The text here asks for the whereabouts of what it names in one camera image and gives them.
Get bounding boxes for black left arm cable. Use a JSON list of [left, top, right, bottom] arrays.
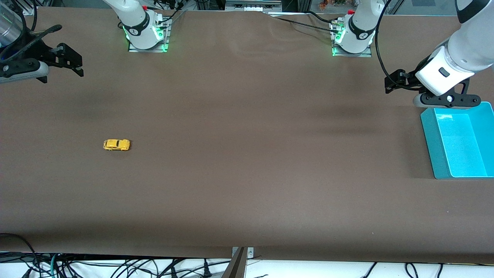
[[375, 0, 406, 81]]

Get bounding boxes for black looped cable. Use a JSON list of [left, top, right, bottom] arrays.
[[0, 233, 37, 271]]

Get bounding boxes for grey metal beam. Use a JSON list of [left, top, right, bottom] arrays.
[[221, 247, 248, 278]]

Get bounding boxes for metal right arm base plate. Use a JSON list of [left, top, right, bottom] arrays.
[[127, 15, 171, 53]]

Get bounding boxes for yellow toy beetle car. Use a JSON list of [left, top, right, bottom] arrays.
[[103, 139, 131, 152]]

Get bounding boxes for black base connector cables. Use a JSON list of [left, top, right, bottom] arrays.
[[152, 0, 186, 30]]

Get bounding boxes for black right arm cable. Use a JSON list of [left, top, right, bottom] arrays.
[[0, 0, 63, 64]]

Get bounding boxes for teal plastic bin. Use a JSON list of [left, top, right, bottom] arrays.
[[420, 101, 494, 180]]

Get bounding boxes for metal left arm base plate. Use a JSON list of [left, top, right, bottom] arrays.
[[331, 19, 373, 58]]

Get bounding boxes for grey power strip box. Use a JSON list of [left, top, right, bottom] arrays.
[[225, 0, 283, 11]]

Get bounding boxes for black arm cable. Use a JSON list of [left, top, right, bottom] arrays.
[[0, 0, 63, 64], [375, 0, 406, 81]]

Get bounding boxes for long black table cable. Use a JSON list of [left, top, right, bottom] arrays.
[[269, 15, 340, 35]]

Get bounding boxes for short black table cable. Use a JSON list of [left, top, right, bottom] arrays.
[[307, 10, 338, 24]]

